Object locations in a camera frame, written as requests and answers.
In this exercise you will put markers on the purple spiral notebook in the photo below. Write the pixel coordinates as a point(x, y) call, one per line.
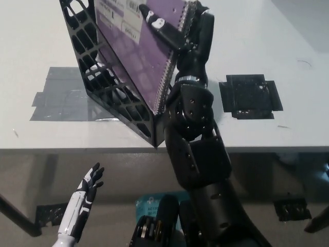
point(133, 67)

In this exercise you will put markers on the black ribbed robot torso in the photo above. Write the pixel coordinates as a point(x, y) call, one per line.
point(149, 231)

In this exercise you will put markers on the black tape square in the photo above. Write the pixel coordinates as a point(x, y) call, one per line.
point(249, 97)

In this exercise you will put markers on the small pale scrap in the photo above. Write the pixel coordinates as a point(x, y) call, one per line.
point(16, 133)

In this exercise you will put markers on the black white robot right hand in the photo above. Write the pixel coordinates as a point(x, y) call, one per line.
point(195, 56)

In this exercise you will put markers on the large grey tape patch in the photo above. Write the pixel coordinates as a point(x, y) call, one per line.
point(59, 103)

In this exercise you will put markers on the black table leg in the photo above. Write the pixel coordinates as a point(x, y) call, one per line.
point(23, 220)

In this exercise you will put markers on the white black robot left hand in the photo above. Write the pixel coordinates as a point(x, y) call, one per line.
point(75, 213)

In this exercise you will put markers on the teal cardboard box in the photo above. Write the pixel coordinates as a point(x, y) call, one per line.
point(146, 205)

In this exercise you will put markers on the black lattice magazine stand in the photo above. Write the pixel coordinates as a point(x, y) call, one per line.
point(158, 131)

